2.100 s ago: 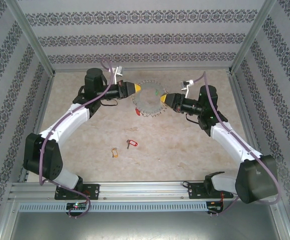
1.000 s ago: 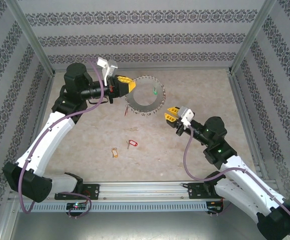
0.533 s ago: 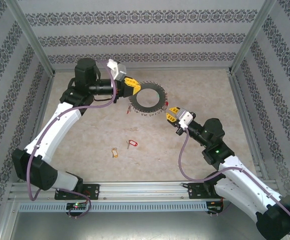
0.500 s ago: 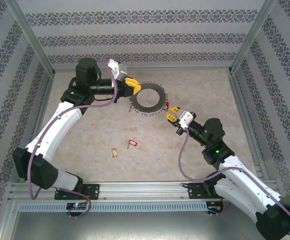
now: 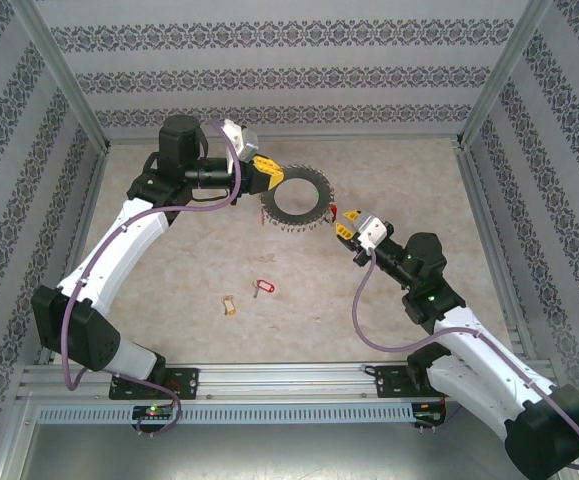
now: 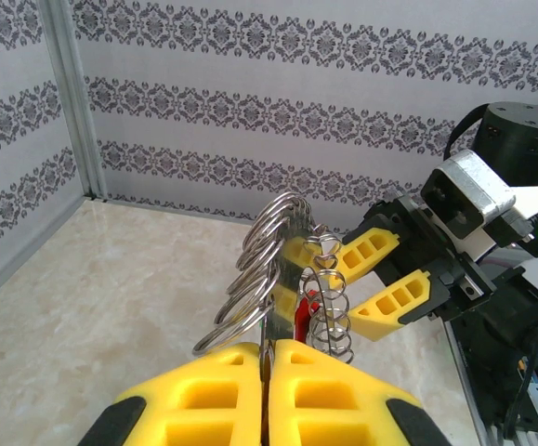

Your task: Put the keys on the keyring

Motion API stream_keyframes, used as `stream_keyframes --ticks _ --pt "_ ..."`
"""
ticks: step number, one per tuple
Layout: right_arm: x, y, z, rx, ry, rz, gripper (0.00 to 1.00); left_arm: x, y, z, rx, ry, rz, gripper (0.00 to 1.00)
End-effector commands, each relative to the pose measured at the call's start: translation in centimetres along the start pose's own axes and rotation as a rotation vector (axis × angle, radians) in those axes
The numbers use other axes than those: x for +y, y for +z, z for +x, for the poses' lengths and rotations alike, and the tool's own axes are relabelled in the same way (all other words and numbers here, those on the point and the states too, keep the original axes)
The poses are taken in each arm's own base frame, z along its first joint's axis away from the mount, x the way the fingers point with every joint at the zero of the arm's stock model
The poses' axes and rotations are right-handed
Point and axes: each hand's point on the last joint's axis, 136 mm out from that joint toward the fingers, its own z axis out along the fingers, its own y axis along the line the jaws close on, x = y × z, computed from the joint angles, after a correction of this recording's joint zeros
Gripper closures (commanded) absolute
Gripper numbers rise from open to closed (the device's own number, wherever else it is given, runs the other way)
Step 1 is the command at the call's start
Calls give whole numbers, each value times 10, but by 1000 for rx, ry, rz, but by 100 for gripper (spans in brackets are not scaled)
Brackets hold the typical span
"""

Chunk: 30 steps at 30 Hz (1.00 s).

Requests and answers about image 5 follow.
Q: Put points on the red tag key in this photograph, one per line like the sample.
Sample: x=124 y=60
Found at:
x=267 y=287
x=260 y=215
x=333 y=209

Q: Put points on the metal disc with key rings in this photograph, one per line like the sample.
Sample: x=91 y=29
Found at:
x=275 y=212

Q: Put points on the yellow tag key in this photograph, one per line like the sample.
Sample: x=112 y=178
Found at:
x=229 y=306

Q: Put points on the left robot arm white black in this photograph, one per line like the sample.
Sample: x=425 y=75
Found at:
x=109 y=250

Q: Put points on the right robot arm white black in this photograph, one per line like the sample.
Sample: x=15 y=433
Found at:
x=474 y=395

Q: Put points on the small circuit board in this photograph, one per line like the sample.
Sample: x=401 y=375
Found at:
x=151 y=411
x=426 y=417

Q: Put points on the grey metal panel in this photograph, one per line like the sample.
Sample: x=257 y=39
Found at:
x=289 y=452

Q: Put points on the aluminium side rail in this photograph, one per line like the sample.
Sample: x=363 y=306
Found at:
x=491 y=240
x=88 y=200

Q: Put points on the aluminium back rail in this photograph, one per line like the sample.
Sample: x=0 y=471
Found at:
x=369 y=138

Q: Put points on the aluminium corner post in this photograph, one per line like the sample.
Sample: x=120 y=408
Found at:
x=64 y=75
x=504 y=75

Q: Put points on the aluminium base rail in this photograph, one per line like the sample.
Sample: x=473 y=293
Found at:
x=289 y=380

